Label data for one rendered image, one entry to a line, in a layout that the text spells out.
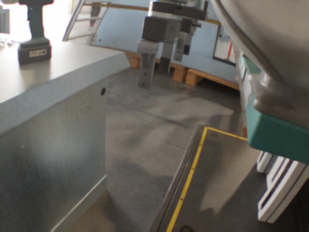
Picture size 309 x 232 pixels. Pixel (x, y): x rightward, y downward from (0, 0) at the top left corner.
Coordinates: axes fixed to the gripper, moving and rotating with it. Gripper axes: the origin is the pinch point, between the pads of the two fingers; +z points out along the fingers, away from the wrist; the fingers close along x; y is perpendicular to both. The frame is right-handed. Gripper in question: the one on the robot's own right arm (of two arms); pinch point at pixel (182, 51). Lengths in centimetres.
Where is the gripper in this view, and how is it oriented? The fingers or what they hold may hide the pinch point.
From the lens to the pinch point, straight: 79.1
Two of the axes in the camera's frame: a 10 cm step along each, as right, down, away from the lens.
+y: 9.3, 2.8, -2.2
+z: -1.5, 8.6, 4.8
